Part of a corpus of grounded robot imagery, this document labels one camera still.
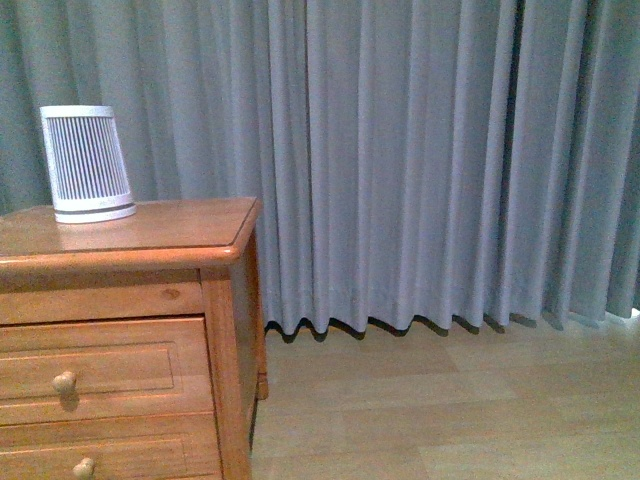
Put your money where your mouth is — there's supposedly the wooden top drawer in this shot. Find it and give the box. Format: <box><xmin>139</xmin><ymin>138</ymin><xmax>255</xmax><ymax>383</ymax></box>
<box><xmin>1</xmin><ymin>317</ymin><xmax>213</xmax><ymax>425</ymax></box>

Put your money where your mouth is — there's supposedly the wooden drawer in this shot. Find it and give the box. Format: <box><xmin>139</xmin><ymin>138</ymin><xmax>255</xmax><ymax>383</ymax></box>
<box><xmin>1</xmin><ymin>317</ymin><xmax>213</xmax><ymax>425</ymax></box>
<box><xmin>1</xmin><ymin>413</ymin><xmax>222</xmax><ymax>479</ymax></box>

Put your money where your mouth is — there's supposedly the wooden lower drawer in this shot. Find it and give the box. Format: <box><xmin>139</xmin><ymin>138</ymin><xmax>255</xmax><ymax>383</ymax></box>
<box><xmin>1</xmin><ymin>413</ymin><xmax>222</xmax><ymax>479</ymax></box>

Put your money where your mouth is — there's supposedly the grey pleated curtain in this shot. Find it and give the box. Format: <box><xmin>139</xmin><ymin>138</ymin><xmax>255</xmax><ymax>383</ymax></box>
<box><xmin>1</xmin><ymin>1</ymin><xmax>639</xmax><ymax>333</ymax></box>

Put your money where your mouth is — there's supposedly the wooden nightstand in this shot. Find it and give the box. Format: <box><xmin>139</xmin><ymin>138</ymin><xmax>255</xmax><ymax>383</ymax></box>
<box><xmin>1</xmin><ymin>198</ymin><xmax>268</xmax><ymax>479</ymax></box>

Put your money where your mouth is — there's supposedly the white slatted table lamp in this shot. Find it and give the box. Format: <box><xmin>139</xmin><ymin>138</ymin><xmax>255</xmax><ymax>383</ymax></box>
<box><xmin>40</xmin><ymin>105</ymin><xmax>136</xmax><ymax>224</ymax></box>

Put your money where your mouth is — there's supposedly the round wooden top knob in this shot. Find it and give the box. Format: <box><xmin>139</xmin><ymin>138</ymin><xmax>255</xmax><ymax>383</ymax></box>
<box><xmin>52</xmin><ymin>371</ymin><xmax>77</xmax><ymax>397</ymax></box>

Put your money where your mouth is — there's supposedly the round wooden knob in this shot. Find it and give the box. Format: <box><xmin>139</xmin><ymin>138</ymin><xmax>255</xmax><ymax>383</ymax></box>
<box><xmin>72</xmin><ymin>457</ymin><xmax>96</xmax><ymax>480</ymax></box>
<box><xmin>52</xmin><ymin>371</ymin><xmax>77</xmax><ymax>397</ymax></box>

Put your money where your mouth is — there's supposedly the round wooden lower knob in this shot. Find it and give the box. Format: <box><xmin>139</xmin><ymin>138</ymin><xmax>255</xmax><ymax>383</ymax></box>
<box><xmin>72</xmin><ymin>457</ymin><xmax>96</xmax><ymax>480</ymax></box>

